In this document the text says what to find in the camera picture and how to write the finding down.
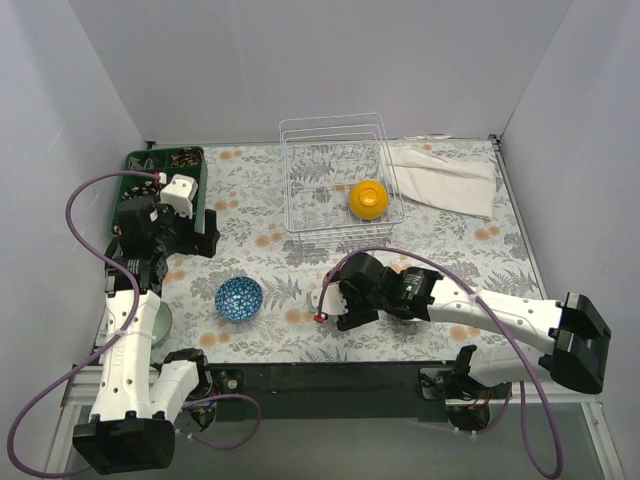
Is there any orange patterned bowl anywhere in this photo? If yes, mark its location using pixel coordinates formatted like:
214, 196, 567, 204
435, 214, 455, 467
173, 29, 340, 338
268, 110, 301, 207
390, 267, 426, 320

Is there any blue triangle patterned bowl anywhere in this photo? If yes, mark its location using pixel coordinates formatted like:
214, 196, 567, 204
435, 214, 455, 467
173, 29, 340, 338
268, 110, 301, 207
215, 276, 264, 323

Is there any yellow bowl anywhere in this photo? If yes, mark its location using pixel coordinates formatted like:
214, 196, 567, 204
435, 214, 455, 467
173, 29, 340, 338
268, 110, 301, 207
348, 180, 389, 221

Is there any white wire dish rack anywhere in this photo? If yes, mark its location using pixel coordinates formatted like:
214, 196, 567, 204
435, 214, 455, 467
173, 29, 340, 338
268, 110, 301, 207
279, 113, 406, 252

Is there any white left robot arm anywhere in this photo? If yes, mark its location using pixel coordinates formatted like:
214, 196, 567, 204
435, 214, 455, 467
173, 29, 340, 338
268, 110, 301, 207
72, 197, 220, 475

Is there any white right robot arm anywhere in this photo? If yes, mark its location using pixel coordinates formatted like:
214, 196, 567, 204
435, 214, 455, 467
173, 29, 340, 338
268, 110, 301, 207
317, 250, 612, 398

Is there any green compartment organizer tray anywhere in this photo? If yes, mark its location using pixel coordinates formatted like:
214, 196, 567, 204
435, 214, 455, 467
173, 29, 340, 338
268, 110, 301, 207
110, 146, 208, 236

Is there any floral patterned table mat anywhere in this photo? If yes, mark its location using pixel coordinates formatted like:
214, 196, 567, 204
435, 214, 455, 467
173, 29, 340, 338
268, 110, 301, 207
102, 139, 564, 364

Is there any light green flower bowl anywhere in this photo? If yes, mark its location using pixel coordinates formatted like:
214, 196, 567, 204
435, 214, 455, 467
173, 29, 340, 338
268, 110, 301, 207
152, 301, 173, 347

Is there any white folded cloth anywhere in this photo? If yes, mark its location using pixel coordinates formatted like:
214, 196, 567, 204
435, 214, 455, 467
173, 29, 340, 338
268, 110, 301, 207
389, 146, 497, 220

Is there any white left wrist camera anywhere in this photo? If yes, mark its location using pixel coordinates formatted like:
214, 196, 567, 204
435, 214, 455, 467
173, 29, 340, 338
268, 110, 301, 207
159, 174, 198, 219

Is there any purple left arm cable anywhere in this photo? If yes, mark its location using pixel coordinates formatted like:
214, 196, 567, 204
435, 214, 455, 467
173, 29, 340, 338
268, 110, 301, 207
7, 169, 261, 475

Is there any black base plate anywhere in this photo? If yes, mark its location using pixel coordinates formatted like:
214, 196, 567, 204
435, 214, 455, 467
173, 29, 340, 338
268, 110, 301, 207
199, 360, 514, 424

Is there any aluminium frame rail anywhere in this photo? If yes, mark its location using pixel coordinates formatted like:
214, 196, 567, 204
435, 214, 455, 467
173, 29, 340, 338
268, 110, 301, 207
47, 362, 626, 480

